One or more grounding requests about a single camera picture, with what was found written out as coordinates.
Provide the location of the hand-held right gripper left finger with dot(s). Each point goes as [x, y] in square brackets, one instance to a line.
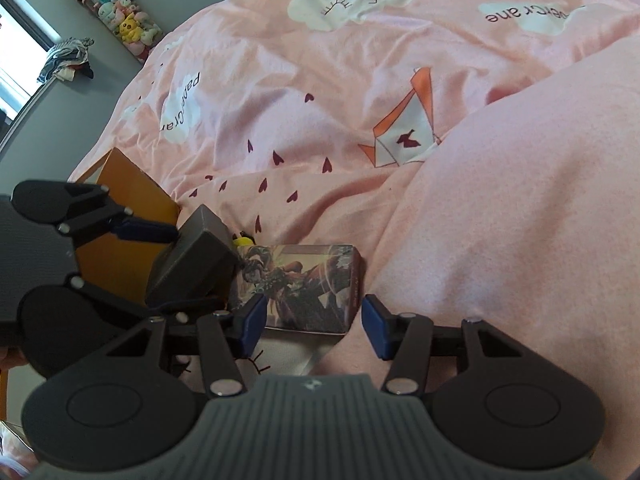
[254, 322]

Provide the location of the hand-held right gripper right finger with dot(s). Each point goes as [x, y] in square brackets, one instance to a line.
[374, 327]

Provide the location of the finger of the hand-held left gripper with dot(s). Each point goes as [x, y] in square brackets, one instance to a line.
[115, 305]
[147, 232]

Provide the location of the orange wooden bed board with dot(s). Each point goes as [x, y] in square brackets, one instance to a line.
[132, 187]

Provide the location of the dark grey box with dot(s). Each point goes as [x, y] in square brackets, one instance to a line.
[195, 260]

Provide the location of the illustrated card box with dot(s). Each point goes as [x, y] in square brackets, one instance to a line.
[310, 285]

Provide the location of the small yellow toy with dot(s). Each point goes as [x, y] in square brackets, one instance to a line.
[243, 241]

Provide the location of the grey window sill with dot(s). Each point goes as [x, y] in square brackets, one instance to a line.
[22, 115]

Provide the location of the pink folded duvet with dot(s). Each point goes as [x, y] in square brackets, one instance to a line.
[525, 210]

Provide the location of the pile of clothes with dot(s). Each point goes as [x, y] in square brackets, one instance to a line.
[65, 57]

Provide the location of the pink printed bed sheet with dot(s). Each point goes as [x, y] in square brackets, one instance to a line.
[300, 110]

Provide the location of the window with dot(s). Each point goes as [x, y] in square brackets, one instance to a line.
[20, 45]

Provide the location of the clear tube of plush toys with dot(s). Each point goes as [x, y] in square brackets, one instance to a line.
[127, 20]

